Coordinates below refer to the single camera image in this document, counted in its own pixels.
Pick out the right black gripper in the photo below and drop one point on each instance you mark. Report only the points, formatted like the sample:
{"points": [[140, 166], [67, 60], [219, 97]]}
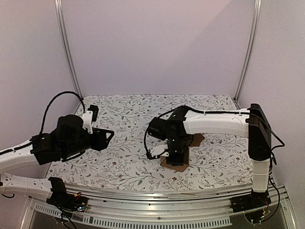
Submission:
{"points": [[176, 161]]}

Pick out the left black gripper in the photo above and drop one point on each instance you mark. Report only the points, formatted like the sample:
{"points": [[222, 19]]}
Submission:
{"points": [[100, 141]]}

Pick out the brown cardboard box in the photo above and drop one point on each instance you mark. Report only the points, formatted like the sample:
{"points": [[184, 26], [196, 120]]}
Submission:
{"points": [[194, 141]]}

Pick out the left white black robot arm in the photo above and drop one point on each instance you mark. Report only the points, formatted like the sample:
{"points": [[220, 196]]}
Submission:
{"points": [[72, 136]]}

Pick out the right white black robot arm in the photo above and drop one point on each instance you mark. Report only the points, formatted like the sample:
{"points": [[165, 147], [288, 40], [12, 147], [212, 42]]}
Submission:
{"points": [[185, 122]]}

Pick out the floral patterned table mat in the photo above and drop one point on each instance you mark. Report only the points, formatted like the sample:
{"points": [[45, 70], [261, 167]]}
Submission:
{"points": [[219, 161]]}

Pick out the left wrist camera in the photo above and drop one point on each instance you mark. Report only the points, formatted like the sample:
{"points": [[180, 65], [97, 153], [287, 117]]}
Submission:
{"points": [[89, 117]]}

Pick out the aluminium front rail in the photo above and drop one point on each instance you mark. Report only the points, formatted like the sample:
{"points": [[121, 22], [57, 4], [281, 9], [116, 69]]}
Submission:
{"points": [[197, 209]]}

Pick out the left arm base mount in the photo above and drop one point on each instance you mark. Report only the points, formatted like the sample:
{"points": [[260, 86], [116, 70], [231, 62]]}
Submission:
{"points": [[62, 199]]}

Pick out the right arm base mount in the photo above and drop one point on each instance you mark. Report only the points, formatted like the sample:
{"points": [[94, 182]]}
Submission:
{"points": [[250, 201]]}

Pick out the left aluminium frame post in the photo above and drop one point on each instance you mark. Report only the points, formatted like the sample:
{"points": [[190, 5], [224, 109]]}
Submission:
{"points": [[66, 46]]}

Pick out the aluminium frame post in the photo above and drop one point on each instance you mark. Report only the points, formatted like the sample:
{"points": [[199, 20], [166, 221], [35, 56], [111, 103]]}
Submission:
{"points": [[249, 49], [66, 46]]}

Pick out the right aluminium frame post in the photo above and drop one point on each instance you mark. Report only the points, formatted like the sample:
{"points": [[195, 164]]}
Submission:
{"points": [[249, 49]]}

